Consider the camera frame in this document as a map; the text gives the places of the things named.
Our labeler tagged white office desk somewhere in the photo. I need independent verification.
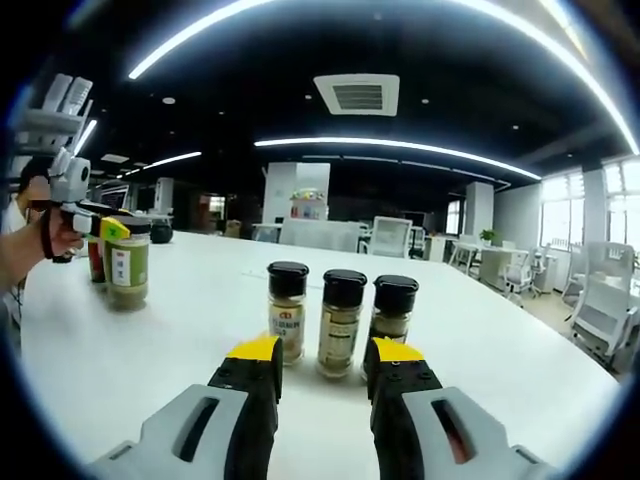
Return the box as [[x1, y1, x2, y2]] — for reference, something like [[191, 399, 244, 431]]
[[452, 237, 531, 294]]

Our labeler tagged ceiling air conditioner vent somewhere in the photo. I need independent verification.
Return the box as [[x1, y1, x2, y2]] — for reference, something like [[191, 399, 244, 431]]
[[313, 73, 401, 117]]

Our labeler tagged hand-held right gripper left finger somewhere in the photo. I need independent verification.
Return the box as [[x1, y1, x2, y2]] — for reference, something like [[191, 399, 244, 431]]
[[87, 334, 285, 480]]

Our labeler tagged office window with blinds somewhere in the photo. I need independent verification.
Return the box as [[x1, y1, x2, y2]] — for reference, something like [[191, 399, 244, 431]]
[[539, 169, 586, 249], [447, 199, 466, 235], [602, 159, 640, 251]]

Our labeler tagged white low partition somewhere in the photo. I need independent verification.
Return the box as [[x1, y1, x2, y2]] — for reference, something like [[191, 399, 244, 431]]
[[279, 219, 361, 254]]

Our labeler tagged display shelf with colourful items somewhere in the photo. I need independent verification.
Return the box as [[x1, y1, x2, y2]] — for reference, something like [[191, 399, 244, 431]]
[[289, 188, 329, 221]]

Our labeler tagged white table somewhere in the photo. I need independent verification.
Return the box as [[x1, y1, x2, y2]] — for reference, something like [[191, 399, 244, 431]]
[[19, 229, 624, 480]]

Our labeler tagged person's left hand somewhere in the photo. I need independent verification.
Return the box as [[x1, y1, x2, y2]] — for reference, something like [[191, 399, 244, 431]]
[[47, 223, 86, 259]]

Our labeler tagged open laptop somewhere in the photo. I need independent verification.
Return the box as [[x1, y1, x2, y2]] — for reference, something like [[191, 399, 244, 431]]
[[102, 184, 130, 209]]

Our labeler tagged green powder jar black lid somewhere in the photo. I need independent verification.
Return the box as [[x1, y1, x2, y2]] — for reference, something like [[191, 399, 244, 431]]
[[103, 219, 152, 312]]

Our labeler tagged straight ceiling light strip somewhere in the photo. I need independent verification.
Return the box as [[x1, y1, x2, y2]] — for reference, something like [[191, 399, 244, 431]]
[[142, 151, 202, 171]]

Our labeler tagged dark pepper small spice bottle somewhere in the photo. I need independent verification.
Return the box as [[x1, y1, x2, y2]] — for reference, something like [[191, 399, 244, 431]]
[[367, 274, 420, 350]]

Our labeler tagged white mesh office chair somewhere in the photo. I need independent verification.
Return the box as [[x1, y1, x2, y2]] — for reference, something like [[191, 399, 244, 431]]
[[504, 247, 546, 301], [368, 215, 414, 259], [569, 242, 640, 371]]

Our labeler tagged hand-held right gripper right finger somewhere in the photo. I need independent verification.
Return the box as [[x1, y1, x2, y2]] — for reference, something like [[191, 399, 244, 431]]
[[363, 337, 556, 480]]

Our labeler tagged curved ceiling light strip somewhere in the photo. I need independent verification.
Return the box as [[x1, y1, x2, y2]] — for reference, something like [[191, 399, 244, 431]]
[[128, 0, 640, 156], [253, 136, 543, 181], [74, 118, 99, 156]]

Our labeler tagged beige label small spice bottle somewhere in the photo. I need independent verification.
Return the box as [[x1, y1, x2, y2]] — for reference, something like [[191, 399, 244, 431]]
[[315, 268, 369, 380]]

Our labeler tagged pale powder small spice bottle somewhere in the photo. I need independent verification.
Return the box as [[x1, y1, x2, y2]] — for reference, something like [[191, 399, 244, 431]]
[[266, 260, 311, 369]]

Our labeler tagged black left wrist strap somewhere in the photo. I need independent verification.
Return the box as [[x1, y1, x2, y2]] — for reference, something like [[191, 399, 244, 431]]
[[40, 212, 75, 265]]

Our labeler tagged red label jar black lid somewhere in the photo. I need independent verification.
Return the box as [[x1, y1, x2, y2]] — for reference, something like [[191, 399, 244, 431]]
[[87, 237, 109, 294]]

